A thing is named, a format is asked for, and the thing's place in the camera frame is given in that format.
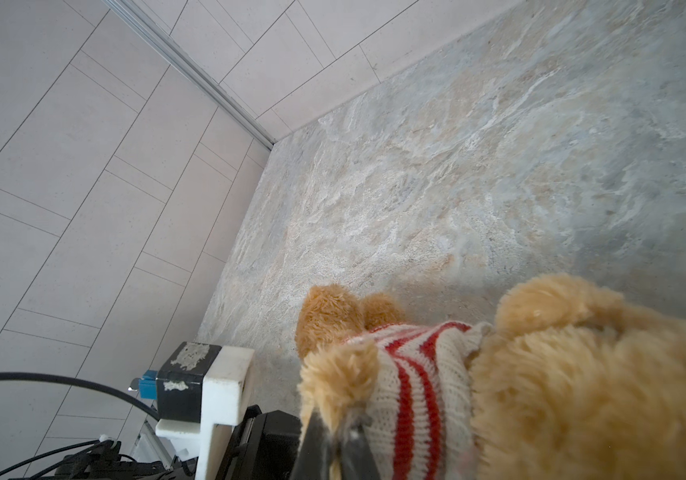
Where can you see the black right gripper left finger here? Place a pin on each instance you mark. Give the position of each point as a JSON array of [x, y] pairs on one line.
[[315, 456]]

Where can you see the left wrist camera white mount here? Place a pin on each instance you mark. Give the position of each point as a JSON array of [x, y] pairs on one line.
[[201, 394]]

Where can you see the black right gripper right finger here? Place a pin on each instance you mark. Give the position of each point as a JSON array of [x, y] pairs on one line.
[[355, 456]]

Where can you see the aluminium corner post left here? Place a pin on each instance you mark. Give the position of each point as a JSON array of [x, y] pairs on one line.
[[143, 25]]

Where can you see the tan plush teddy bear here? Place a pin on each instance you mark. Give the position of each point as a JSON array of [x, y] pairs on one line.
[[572, 382]]

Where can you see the red white striped knit sweater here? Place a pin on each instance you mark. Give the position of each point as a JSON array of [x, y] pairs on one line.
[[420, 410]]

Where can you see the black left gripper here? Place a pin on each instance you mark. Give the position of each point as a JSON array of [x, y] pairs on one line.
[[262, 446]]

